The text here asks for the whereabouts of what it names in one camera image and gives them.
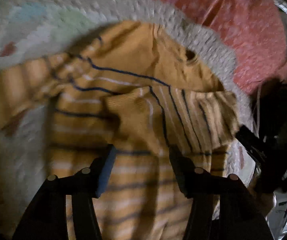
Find white quilted heart blanket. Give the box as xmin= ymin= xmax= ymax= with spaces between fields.
xmin=0 ymin=0 xmax=258 ymax=240

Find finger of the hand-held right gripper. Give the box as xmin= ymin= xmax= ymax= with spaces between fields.
xmin=236 ymin=125 xmax=268 ymax=167

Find red floral bedsheet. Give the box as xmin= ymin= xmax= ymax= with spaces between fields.
xmin=118 ymin=0 xmax=287 ymax=96

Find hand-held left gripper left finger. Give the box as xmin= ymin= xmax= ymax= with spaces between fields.
xmin=12 ymin=144 xmax=117 ymax=240

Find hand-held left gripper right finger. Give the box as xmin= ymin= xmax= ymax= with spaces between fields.
xmin=169 ymin=147 xmax=276 ymax=240

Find person's right forearm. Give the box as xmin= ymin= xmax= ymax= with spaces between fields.
xmin=248 ymin=180 xmax=278 ymax=218

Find yellow striped sweater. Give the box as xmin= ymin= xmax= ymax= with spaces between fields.
xmin=0 ymin=20 xmax=241 ymax=240

